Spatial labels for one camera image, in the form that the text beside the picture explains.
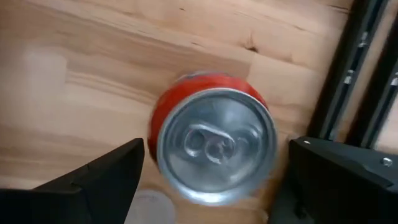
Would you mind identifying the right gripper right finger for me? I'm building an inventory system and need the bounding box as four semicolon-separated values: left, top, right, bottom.
269;146;398;224

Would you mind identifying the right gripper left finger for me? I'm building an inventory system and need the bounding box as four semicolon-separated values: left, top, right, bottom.
0;138;146;224

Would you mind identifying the red cola can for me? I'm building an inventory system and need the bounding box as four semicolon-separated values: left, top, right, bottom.
147;71;279;207

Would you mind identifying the black aluminium table frame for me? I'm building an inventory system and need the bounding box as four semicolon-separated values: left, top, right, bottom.
307;0;398;149

